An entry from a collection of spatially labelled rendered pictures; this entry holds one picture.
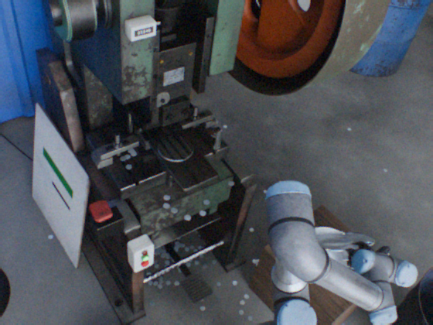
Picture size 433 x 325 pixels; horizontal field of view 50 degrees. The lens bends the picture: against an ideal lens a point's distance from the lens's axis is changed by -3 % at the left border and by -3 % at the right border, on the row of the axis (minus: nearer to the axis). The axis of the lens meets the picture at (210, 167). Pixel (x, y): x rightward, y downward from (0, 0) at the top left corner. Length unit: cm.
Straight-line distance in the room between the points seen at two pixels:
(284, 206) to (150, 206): 62
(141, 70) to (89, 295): 119
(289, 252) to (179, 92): 67
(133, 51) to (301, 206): 59
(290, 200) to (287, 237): 10
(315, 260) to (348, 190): 164
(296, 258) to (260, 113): 199
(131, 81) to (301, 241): 63
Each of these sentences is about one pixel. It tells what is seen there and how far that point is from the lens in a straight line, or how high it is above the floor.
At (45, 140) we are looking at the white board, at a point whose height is 46.
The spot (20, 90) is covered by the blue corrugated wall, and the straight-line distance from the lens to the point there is 282.
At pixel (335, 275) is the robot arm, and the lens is 122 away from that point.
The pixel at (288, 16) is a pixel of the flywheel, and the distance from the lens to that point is 155.
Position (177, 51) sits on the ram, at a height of 116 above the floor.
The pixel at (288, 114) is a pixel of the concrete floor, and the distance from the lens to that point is 308.
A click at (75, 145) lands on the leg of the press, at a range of 190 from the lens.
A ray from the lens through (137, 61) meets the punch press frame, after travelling 131.
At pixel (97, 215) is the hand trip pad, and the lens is 150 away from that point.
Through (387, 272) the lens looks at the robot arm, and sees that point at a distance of 151.
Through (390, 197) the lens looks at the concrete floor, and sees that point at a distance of 284.
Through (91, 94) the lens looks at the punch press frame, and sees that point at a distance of 173.
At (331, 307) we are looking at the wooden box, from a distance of 191.
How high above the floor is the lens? 198
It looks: 48 degrees down
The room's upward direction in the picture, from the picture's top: 9 degrees clockwise
